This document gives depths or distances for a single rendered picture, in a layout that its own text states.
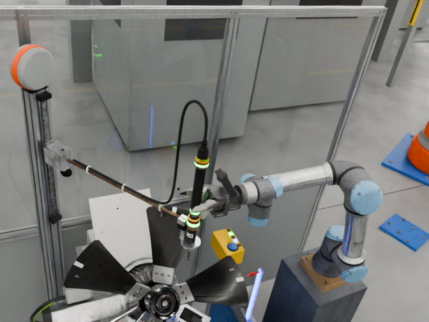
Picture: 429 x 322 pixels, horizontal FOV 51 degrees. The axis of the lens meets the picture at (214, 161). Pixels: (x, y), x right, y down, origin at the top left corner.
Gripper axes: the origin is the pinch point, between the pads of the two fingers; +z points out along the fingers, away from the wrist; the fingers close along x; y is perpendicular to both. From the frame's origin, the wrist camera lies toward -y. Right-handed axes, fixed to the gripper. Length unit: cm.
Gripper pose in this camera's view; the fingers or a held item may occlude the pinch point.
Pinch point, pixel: (188, 200)
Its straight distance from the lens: 145.7
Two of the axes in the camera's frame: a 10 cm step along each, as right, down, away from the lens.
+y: -1.3, 8.1, 5.7
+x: -4.2, -5.6, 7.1
